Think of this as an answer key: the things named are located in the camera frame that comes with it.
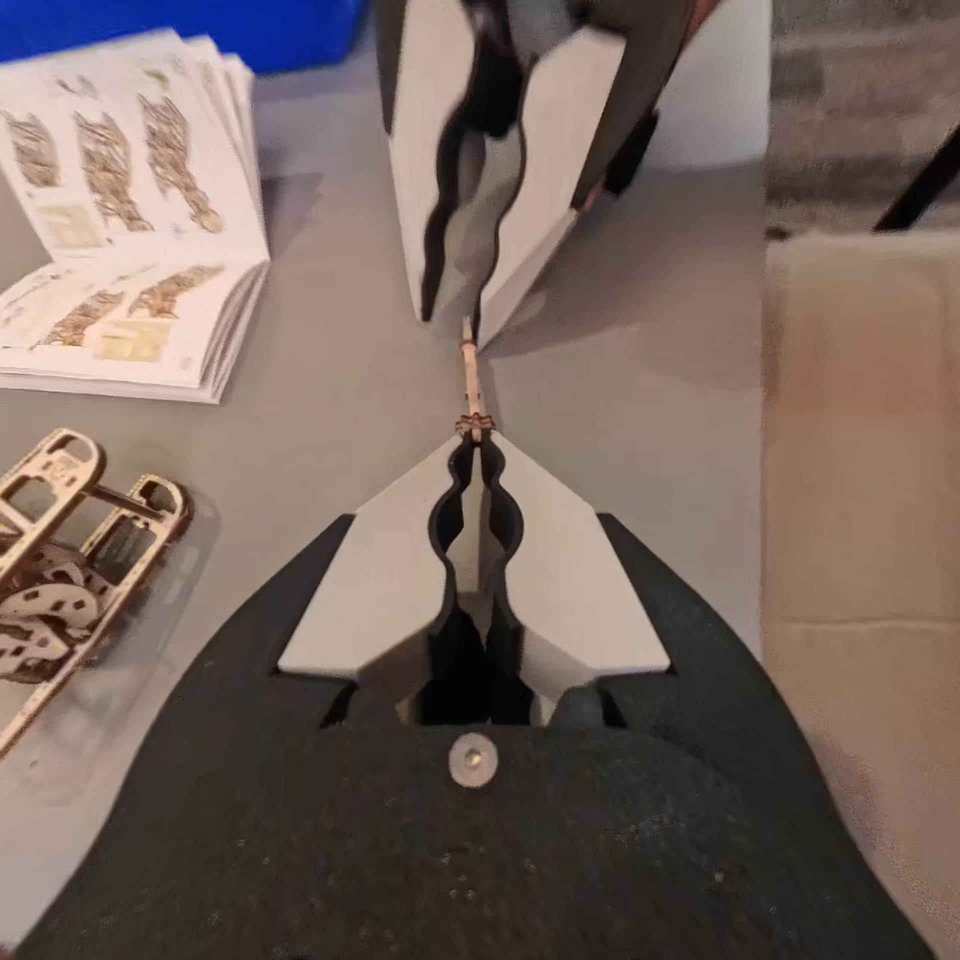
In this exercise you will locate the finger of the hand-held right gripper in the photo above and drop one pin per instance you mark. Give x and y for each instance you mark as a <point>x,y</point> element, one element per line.
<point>416,112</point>
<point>547,150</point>

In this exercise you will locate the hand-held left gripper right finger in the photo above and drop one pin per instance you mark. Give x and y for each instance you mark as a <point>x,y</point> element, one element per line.
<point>585,600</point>

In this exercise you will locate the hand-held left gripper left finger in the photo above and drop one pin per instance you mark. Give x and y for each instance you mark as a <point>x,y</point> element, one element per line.
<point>360,600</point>

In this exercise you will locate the wooden axle with gear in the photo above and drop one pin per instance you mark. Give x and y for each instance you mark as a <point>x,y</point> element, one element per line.
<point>471,375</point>

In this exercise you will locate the grey desk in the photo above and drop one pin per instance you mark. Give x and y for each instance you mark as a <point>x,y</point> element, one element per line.
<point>337,375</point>

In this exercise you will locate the blue plastic bin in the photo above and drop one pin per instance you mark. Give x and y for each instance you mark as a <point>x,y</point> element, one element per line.
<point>225,30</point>

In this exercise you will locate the wooden airplane model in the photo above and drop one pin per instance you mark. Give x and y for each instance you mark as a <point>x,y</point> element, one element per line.
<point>45,600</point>

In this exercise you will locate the tan cardboard box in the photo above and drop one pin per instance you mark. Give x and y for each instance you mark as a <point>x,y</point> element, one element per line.
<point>862,450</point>

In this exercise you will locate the model instruction booklet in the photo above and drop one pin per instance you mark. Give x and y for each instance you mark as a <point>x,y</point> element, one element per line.
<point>112,225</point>

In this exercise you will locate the black stand leg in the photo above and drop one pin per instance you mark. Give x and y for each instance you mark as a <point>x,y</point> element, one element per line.
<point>922,187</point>

